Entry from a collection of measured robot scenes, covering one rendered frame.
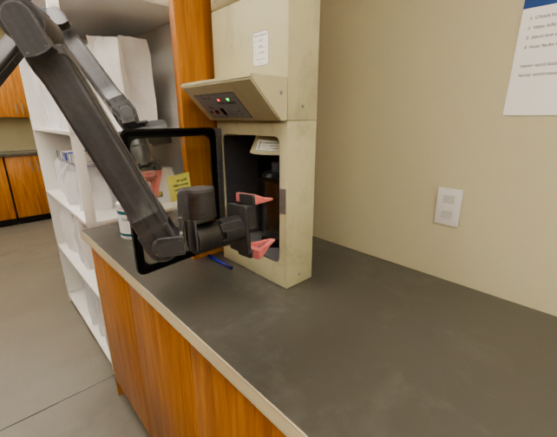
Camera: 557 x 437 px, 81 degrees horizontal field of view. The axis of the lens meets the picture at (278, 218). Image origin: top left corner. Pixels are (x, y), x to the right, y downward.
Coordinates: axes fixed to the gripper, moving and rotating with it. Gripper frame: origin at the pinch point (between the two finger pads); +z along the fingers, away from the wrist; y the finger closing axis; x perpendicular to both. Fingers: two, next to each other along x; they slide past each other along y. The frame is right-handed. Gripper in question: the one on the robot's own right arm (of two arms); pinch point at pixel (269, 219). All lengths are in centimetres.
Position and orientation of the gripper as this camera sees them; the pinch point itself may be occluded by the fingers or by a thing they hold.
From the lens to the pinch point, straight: 74.4
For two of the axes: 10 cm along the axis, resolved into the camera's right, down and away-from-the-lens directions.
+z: 7.3, -1.9, 6.6
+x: -6.8, -1.4, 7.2
